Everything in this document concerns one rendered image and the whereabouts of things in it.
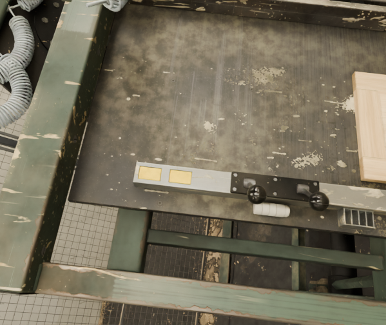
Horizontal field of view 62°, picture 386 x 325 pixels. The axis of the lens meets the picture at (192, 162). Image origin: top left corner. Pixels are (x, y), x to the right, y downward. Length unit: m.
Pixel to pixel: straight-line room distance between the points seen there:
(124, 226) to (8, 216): 0.24
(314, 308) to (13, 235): 0.60
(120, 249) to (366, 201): 0.57
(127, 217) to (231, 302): 0.31
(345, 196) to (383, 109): 0.29
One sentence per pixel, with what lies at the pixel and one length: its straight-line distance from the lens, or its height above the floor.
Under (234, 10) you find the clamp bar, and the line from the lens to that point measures 1.06.
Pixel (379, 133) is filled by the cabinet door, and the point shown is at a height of 1.19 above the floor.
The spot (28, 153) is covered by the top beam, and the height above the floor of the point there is 1.92.
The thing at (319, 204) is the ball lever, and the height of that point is 1.45.
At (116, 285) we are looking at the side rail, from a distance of 0.70.
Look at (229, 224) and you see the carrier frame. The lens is 1.88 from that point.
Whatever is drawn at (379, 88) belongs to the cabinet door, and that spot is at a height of 1.18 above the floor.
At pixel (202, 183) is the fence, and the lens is 0.73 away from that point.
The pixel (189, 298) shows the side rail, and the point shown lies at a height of 1.58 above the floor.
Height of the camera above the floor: 1.96
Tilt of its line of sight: 30 degrees down
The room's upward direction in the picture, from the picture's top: 70 degrees counter-clockwise
